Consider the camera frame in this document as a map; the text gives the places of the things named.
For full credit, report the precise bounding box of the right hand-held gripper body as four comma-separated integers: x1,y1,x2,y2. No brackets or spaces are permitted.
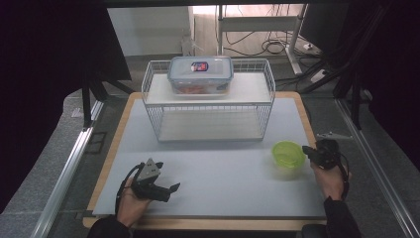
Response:
310,131,354,171

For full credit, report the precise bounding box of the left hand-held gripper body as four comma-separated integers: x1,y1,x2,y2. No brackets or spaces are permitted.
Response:
131,158,165,201

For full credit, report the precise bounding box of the green round plastic container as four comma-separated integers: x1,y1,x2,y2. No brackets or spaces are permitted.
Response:
270,140,307,170

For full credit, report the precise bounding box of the white wire two-tier rack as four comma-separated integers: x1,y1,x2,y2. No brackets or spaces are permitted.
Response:
141,59,276,144

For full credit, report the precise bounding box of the clear rectangular blue-rimmed container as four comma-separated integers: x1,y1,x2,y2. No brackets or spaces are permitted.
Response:
166,56,235,97

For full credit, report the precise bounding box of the person's left hand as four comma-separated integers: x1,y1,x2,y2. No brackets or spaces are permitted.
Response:
116,178,153,228

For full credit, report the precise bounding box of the person's right hand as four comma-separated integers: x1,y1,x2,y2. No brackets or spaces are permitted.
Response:
310,161,353,202

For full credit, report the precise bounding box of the grey table mat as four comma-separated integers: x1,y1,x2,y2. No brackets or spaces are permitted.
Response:
92,97,328,219

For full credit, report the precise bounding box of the black metal stand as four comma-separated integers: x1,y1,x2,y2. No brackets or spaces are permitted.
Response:
301,6,387,131
81,73,135,129

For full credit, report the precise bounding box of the white power strip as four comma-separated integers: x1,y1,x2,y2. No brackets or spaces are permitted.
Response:
310,68,330,84

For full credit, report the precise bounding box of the dark curtain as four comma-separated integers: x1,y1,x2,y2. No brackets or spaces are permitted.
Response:
298,0,420,173
0,0,133,212

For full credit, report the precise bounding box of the white board panel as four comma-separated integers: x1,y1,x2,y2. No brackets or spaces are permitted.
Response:
107,6,196,58

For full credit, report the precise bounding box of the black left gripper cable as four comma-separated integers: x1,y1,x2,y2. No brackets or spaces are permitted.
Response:
114,163,146,214

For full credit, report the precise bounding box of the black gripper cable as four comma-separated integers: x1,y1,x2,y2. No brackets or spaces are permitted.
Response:
114,163,146,214
336,154,352,201

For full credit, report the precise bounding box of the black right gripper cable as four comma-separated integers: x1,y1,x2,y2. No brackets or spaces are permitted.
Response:
336,154,352,201

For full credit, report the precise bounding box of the aluminium rail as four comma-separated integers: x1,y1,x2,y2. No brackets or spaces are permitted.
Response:
335,98,420,238
31,100,104,238

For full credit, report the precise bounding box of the tangle of black floor cables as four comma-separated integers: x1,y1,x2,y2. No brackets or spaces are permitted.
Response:
224,4,331,92

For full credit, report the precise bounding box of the white desk frame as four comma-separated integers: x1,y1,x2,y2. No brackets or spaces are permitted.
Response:
216,3,310,76

